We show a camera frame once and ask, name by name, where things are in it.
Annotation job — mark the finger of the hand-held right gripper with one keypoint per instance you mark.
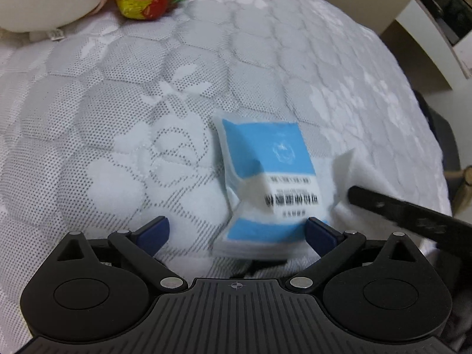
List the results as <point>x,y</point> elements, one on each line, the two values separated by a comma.
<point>405,215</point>

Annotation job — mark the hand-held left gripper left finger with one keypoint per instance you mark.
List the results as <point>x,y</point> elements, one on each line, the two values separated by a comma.
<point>153,233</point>

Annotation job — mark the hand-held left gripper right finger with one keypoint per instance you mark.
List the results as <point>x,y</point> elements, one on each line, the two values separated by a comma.
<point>322,234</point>

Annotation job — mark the white soft cloth sheet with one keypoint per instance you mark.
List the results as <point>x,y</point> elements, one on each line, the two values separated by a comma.
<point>372,177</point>

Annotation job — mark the blue white cotton pad packet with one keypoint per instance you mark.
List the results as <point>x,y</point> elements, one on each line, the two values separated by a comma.
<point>265,147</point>

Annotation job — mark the white and pink plush toy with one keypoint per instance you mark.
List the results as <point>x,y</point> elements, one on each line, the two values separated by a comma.
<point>48,0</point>

